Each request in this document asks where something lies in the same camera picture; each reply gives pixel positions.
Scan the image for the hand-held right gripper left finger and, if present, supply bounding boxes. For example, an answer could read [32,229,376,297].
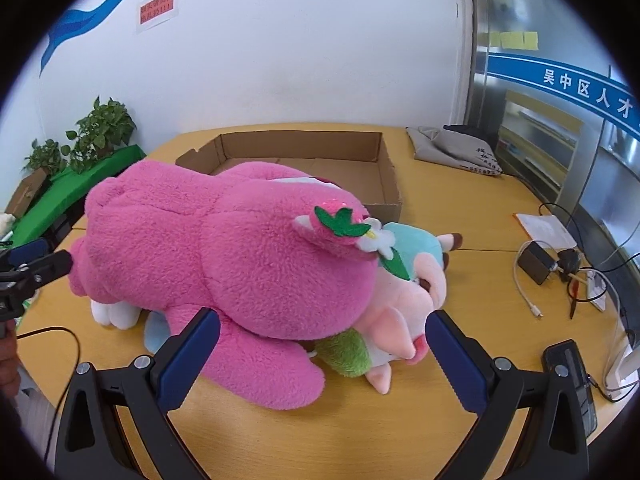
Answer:
[54,306,222,480]

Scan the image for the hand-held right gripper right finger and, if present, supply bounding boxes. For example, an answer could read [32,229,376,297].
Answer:
[425,310,591,480]

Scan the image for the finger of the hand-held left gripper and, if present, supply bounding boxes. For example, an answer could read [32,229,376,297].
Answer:
[0,239,51,270]
[20,250,74,292]

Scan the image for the light blue plush toy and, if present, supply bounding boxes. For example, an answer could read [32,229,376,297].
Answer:
[144,311,173,353]

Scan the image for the pink teal pig plush toy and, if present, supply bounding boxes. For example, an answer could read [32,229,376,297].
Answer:
[310,221,463,395]

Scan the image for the pink bear plush toy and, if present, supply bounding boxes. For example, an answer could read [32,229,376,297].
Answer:
[69,159,383,411]

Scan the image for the person's left hand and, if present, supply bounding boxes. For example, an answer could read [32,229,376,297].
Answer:
[0,332,21,397]

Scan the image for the small brown cardboard box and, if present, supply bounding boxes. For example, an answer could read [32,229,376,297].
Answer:
[5,167,48,218]

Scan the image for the green cloth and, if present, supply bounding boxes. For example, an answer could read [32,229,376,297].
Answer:
[10,145,147,248]

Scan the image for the small potted green plant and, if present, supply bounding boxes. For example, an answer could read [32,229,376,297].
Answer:
[24,139,68,177]

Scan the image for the black phone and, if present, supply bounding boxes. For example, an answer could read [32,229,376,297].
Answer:
[542,340,598,436]

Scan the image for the black power bank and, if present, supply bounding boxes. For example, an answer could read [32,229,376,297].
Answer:
[517,241,556,286]

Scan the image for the large potted green plant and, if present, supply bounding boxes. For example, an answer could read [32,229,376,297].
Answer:
[67,96,137,173]

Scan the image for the black plug adapter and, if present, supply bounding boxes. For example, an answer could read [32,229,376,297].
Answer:
[557,249,582,276]

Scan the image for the white paper pad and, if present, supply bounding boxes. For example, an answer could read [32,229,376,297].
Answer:
[515,213,578,251]

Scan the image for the grey cloth bag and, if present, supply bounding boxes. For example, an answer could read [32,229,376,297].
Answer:
[405,125,506,179]

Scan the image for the blue window banner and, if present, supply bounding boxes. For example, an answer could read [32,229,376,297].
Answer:
[487,52,640,126]

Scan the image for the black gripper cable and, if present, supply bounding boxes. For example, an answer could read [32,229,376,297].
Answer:
[15,327,83,461]

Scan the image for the white charging cable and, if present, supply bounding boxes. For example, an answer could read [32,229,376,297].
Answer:
[512,240,551,320]

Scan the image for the blue wall decal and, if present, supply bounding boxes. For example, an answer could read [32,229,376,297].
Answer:
[39,0,211,76]

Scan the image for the red wall sign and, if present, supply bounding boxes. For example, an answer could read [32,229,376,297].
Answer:
[136,0,182,35]

